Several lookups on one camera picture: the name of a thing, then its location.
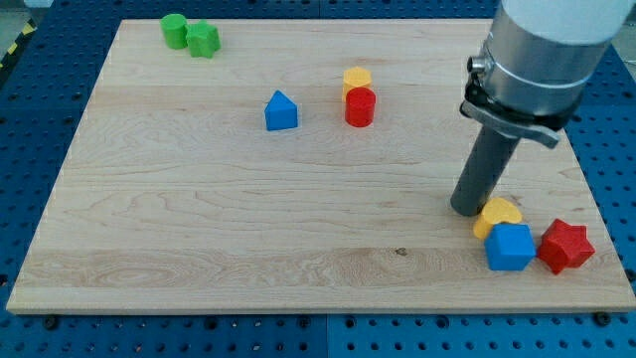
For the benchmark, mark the blue cube block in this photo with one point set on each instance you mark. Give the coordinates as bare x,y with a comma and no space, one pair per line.
510,247

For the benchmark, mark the yellow hexagon block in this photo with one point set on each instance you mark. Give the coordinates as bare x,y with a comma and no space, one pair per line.
355,77

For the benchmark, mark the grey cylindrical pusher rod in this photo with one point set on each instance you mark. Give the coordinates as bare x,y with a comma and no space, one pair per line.
488,159

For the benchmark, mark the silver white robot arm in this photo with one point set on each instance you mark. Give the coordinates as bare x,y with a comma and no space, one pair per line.
529,76

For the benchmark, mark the green cylinder block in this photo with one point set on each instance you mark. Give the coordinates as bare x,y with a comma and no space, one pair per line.
174,30

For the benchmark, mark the green star block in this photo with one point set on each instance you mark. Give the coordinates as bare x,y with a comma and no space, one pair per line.
203,39

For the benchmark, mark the red cylinder block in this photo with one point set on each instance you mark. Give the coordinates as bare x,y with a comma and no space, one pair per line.
360,107

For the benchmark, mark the red star block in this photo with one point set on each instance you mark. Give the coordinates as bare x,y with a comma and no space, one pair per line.
565,246

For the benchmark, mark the yellow heart block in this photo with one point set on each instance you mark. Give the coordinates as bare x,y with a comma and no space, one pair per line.
495,211

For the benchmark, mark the light wooden board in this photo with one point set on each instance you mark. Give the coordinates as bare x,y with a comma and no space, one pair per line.
174,198

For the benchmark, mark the blue triangle block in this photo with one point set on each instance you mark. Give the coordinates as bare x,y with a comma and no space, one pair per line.
281,112

